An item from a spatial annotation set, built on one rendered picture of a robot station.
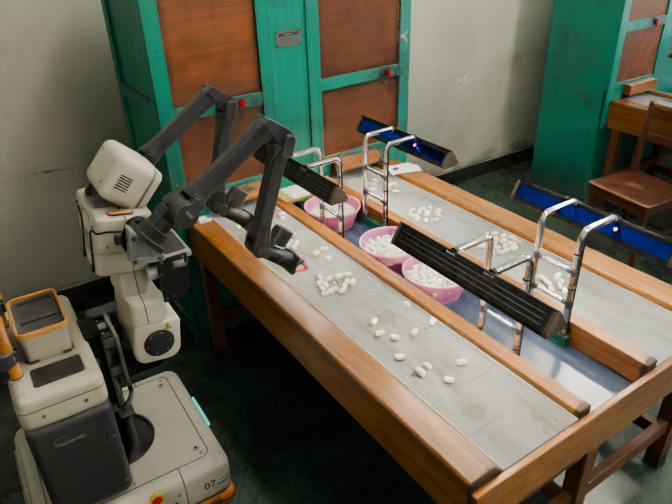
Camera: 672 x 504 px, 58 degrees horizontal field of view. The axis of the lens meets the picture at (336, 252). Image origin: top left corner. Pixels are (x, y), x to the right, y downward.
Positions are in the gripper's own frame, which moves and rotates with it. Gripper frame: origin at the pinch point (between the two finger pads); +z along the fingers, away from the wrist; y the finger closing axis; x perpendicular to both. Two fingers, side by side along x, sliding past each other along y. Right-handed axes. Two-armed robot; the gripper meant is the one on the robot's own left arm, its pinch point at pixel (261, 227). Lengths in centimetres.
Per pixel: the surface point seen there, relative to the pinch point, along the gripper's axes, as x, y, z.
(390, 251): -19, -32, 40
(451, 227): -42, -31, 66
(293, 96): -57, 46, 11
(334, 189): -28.0, -31.8, -3.8
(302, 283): 8.9, -29.8, 8.3
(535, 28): -221, 119, 214
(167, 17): -53, 46, -58
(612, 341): -31, -122, 52
